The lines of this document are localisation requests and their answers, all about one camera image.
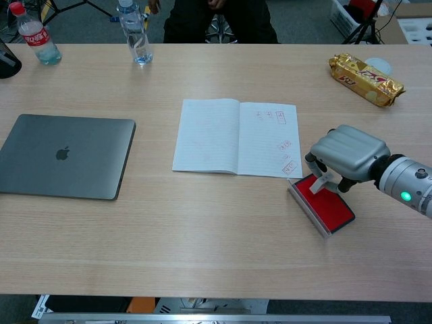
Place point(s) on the plastic bottle with red label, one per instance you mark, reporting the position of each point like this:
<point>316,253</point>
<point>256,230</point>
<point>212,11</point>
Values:
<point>37,40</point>

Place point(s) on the small red white stamp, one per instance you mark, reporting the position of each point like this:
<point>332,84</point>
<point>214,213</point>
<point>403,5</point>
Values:
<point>319,185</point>

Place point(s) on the black tripod stand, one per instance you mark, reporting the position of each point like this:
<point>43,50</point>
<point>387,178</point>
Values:
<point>366,23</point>
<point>60,10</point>

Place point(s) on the white plastic crate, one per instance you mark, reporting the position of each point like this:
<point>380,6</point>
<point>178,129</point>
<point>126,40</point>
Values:
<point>344,18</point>

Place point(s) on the white round lid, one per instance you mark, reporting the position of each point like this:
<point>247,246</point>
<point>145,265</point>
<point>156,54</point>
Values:
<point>383,65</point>

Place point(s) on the golden biscuit pack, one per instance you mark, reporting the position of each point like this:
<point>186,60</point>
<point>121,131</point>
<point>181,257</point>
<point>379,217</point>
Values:
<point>364,79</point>

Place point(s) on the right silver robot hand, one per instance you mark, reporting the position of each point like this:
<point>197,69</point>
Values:
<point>351,152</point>

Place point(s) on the open white lined notebook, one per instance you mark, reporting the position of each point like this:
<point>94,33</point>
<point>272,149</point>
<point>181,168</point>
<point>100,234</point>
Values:
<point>209,135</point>

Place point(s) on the black curved object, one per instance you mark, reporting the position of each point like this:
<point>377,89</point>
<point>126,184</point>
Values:
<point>8,64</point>

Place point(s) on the seated person in black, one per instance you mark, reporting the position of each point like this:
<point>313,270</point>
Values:
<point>189,23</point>

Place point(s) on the red ink pad case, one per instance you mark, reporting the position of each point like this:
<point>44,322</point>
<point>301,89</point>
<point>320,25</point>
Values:
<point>325,211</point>

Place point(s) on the white paper with code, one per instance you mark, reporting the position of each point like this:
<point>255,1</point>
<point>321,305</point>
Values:
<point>40,307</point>

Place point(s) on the brown cardboard box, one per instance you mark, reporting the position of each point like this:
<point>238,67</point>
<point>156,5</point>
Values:
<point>391,30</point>

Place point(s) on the grey closed laptop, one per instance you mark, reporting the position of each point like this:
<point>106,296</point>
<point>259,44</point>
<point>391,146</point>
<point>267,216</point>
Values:
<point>64,157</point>

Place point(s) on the chrome stool base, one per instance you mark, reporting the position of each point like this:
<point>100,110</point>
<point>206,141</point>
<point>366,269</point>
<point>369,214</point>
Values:
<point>221,32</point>

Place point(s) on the aluminium profile rail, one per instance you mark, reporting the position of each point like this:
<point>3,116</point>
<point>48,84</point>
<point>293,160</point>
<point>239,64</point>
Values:
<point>202,319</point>

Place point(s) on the clear plastic water bottle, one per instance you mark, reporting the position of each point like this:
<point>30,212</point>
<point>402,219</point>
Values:
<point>135,37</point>

